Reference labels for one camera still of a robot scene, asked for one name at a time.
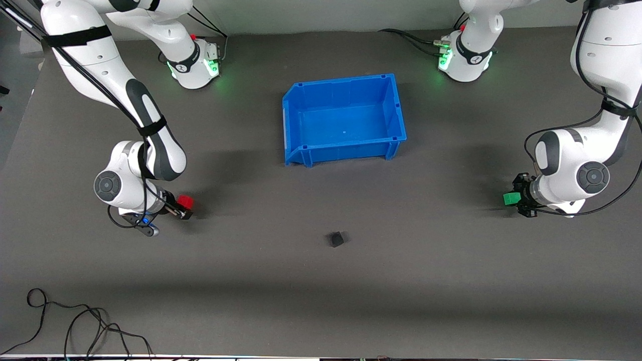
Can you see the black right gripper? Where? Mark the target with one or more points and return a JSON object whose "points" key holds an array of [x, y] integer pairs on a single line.
{"points": [[170, 205]]}

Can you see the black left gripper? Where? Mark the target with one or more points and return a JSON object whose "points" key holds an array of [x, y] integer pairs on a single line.
{"points": [[524, 194]]}

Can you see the small green cube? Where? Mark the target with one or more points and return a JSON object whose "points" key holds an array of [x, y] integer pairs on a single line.
{"points": [[510, 199]]}

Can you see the small red cube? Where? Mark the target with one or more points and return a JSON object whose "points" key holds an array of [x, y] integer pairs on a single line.
{"points": [[185, 201]]}

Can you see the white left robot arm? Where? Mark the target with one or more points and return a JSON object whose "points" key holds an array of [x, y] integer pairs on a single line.
{"points": [[602, 55]]}

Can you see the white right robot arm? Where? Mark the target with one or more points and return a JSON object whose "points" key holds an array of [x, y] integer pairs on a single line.
{"points": [[95, 65]]}

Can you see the small black cube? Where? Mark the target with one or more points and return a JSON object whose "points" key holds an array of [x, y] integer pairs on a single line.
{"points": [[336, 239]]}

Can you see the dark grey table mat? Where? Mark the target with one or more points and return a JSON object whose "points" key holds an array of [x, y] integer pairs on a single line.
{"points": [[451, 281]]}

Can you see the blue plastic storage bin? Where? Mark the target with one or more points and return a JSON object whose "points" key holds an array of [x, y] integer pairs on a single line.
{"points": [[343, 120]]}

